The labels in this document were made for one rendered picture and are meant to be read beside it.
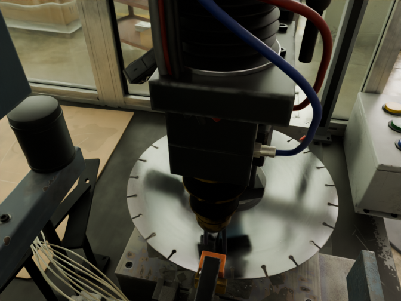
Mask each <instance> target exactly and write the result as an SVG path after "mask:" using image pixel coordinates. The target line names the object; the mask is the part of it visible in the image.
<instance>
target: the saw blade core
mask: <svg viewBox="0 0 401 301"><path fill-rule="evenodd" d="M291 139H292V138H291V137H289V136H287V135H285V134H283V133H280V132H278V131H276V130H273V134H272V140H271V144H270V146H275V147H276V149H281V150H291V149H294V148H295V146H297V145H299V144H300V143H299V142H298V141H296V140H294V139H292V140H291ZM288 141H290V142H289V143H288ZM153 146H154V147H153ZM156 148H158V149H156ZM309 151H310V150H308V149H307V148H305V149H304V150H303V151H302V152H300V153H299V154H297V155H294V156H275V157H274V158H269V157H268V156H267V157H266V160H265V164H264V166H263V167H261V168H262V169H263V171H264V173H265V175H266V188H265V191H264V193H263V197H262V198H260V199H259V200H258V201H257V202H255V203H253V204H252V205H249V206H247V207H243V208H238V209H237V210H236V212H235V213H234V214H233V215H232V216H231V220H230V223H229V224H228V225H227V226H226V238H227V253H226V254H224V255H226V262H225V266H224V272H223V274H222V275H219V274H218V278H221V279H226V280H230V279H231V278H232V277H231V270H230V268H234V269H235V270H234V271H233V280H254V279H259V278H265V277H266V275H265V273H264V270H263V269H262V268H261V266H265V267H266V268H265V270H266V273H267V276H268V277H271V276H274V275H278V274H281V273H284V272H287V271H290V270H291V269H294V268H296V267H297V266H296V265H295V263H296V264H297V265H298V266H299V265H301V264H303V263H304V262H306V261H308V259H310V258H311V257H313V256H314V255H315V254H316V253H317V252H318V251H319V249H318V248H317V247H319V248H320V249H321V248H322V247H323V246H324V245H325V243H326V242H327V240H328V239H329V237H330V236H331V233H332V231H333V230H334V229H333V228H334V227H335V224H336V221H337V216H338V195H337V190H336V187H335V184H334V181H333V179H332V177H331V175H330V174H329V172H328V170H327V169H326V167H325V166H324V165H323V164H322V162H321V161H320V160H319V159H318V158H317V156H316V155H314V154H313V153H312V152H309ZM304 153H306V154H304ZM144 161H146V162H144ZM323 167H325V168H323ZM317 168H320V169H317ZM129 177H135V178H129V180H128V185H127V204H128V209H129V213H130V216H131V218H132V219H133V220H132V221H133V223H134V225H135V227H136V228H137V230H138V232H139V233H140V235H141V236H142V237H143V239H144V240H146V239H148V238H149V237H151V236H152V234H155V236H153V237H151V238H149V239H148V240H147V241H146V242H147V243H148V245H150V246H151V247H152V248H153V249H154V250H155V251H157V252H158V253H159V254H160V255H161V256H163V257H164V258H166V259H168V258H169V256H170V255H171V254H172V251H174V250H175V251H176V253H174V254H173V255H172V256H171V258H170V259H169V261H170V262H172V263H174V264H176V265H178V266H180V267H182V268H184V269H187V270H189V271H192V272H195V273H197V272H198V269H199V263H200V260H201V255H202V252H203V251H209V252H213V253H218V254H223V246H222V235H221V232H217V233H209V232H208V245H204V243H203V235H204V230H203V229H202V228H201V227H200V226H199V224H198V222H197V220H196V214H195V213H194V212H193V211H192V209H191V208H190V205H189V196H190V194H189V193H188V192H187V191H186V190H185V188H184V186H183V181H182V176H180V175H176V174H170V167H169V153H168V139H167V135H166V136H164V137H163V138H161V139H159V140H158V141H156V142H155V143H154V144H152V146H150V147H149V148H148V149H147V150H146V151H145V152H144V153H143V154H142V155H141V157H139V159H138V160H137V162H136V163H135V165H134V167H133V169H132V171H131V174H130V176H129ZM136 177H139V178H138V179H136ZM325 185H328V186H325ZM135 195H136V196H137V197H132V196H135ZM128 197H130V198H128ZM328 204H330V205H331V206H329V205H328ZM332 205H333V206H332ZM335 206H336V207H335ZM139 215H142V217H139ZM136 217H137V218H136ZM134 218H135V219H134ZM323 223H325V224H326V225H327V226H324V225H323ZM328 226H329V227H328ZM330 227H331V228H330ZM310 242H313V243H314V245H316V246H317V247H316V246H314V245H313V244H310ZM289 256H291V257H292V258H293V261H294V262H295V263H294V262H293V261H292V260H291V259H290V258H289Z"/></svg>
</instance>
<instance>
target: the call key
mask: <svg viewBox="0 0 401 301"><path fill-rule="evenodd" d="M384 107H385V109H386V110H388V111H389V112H393V113H401V104H400V103H396V102H387V103H386V104H385V106H384Z"/></svg>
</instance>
